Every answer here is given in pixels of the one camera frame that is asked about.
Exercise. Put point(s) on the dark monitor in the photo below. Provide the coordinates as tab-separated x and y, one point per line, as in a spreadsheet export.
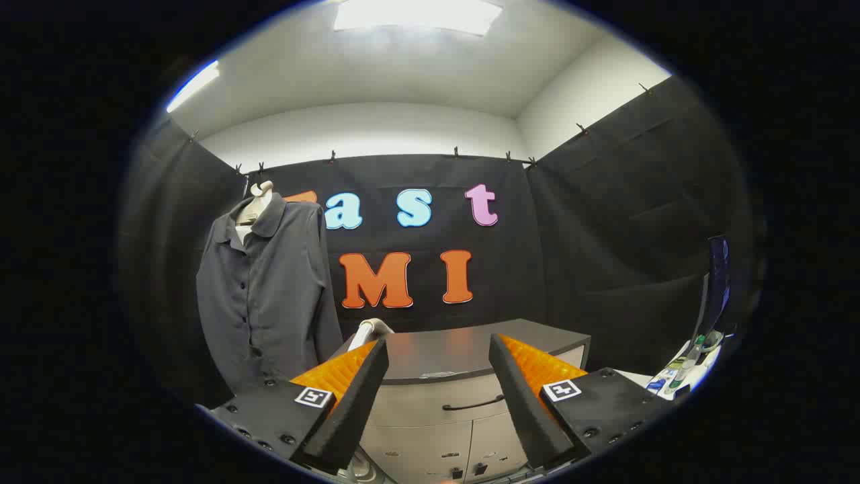
717	275

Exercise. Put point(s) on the cream garment steamer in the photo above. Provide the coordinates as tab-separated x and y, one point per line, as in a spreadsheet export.
371	329

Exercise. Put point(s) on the grey button-up shirt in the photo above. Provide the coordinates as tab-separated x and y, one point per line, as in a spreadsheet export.
269	302

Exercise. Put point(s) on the grey cabinet with dark top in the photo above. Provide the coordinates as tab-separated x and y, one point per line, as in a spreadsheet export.
437	417

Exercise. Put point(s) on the cluttered white side table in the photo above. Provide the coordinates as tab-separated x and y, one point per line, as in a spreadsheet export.
678	376

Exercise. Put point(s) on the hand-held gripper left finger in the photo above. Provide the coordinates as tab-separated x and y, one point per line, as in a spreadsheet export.
356	403

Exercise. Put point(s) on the narrow ceiling light panel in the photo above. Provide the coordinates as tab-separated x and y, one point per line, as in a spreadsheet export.
195	84

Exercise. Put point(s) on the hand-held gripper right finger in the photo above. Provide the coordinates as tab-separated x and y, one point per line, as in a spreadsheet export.
524	403

